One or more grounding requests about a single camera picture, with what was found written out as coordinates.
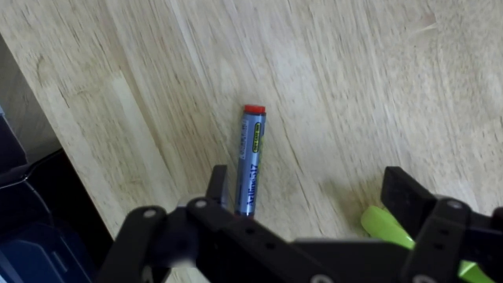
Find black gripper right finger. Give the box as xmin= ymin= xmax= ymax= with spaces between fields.
xmin=380 ymin=167 xmax=437 ymax=241

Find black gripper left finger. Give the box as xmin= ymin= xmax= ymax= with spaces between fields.
xmin=206 ymin=166 xmax=228 ymax=208

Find blue marker with red cap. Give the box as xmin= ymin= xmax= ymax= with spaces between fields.
xmin=235 ymin=104 xmax=265 ymax=218

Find black perforated breadboard table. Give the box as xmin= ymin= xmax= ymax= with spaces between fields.
xmin=0 ymin=114 xmax=113 ymax=283

